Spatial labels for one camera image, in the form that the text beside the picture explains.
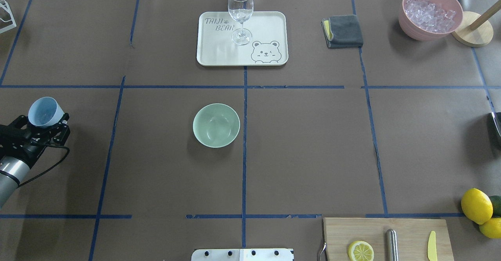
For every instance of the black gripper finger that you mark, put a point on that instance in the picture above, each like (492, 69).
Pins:
(20, 124)
(55, 135)

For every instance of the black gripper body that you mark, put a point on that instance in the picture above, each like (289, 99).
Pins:
(24, 148)

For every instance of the light blue plastic cup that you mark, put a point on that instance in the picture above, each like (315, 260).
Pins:
(45, 112)

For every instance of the green ceramic bowl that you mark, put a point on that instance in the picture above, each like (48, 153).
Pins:
(216, 125)

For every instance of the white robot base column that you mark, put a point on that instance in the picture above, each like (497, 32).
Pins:
(244, 254)

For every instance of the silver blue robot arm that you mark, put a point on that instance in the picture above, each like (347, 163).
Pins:
(13, 171)

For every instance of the pink bowl of ice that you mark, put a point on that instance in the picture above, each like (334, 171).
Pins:
(427, 20)

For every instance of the metal ice scoop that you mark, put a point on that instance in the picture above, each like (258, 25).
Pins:
(494, 129)

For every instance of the white cup rack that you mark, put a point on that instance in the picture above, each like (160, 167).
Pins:
(7, 20)

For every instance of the clear wine glass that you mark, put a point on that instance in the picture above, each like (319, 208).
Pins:
(241, 11)

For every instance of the grey folded cloth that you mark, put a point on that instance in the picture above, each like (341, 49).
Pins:
(342, 32)

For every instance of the lemon slice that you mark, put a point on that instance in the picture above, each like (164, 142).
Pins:
(360, 250)

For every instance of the wooden cutting board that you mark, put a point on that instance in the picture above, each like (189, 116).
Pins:
(411, 237)

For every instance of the yellow plastic knife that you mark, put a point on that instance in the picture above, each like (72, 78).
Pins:
(431, 246)

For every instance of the yellow lemon upper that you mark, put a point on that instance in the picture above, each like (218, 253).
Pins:
(476, 206)

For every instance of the yellow lemon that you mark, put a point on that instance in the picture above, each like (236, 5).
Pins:
(476, 206)
(491, 228)

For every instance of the wooden stand with base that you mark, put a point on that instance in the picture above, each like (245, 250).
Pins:
(475, 30)

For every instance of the green lime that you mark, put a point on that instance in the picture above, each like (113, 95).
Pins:
(496, 204)

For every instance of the yellow lemon lower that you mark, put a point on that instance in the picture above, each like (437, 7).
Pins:
(491, 228)

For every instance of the silver black knife handle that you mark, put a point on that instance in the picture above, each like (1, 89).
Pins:
(392, 245)

